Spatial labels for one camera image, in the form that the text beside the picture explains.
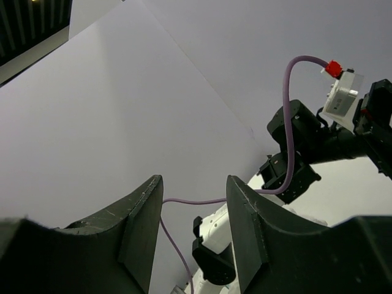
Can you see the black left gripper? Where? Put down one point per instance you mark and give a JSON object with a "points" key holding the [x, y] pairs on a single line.
{"points": [[372, 125]]}

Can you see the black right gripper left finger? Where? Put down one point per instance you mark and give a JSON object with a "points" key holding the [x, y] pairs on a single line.
{"points": [[110, 251]]}

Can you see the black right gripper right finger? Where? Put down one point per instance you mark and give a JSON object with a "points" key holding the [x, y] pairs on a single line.
{"points": [[277, 251]]}

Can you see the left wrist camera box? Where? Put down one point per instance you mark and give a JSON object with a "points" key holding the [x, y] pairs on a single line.
{"points": [[343, 99]]}

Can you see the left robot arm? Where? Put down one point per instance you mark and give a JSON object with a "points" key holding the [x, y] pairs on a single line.
{"points": [[313, 141]]}

